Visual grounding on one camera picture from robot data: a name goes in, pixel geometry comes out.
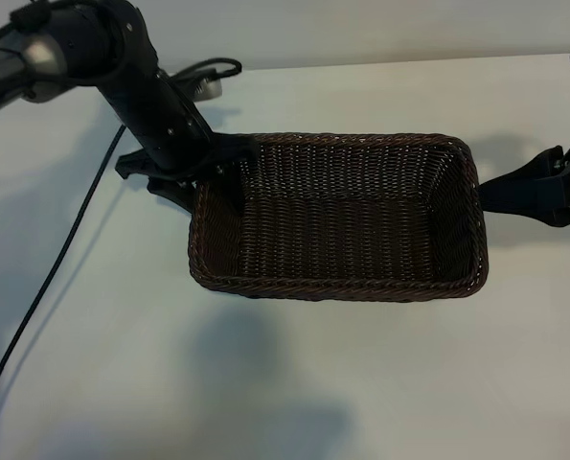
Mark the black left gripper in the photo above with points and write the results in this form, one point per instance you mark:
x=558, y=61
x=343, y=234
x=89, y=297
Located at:
x=165, y=129

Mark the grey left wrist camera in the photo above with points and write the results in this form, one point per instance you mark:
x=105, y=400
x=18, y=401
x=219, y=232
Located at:
x=208, y=88

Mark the dark brown woven basket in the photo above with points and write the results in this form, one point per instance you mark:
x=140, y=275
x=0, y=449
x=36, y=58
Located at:
x=337, y=230

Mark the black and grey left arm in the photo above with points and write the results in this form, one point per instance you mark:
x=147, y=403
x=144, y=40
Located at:
x=74, y=43

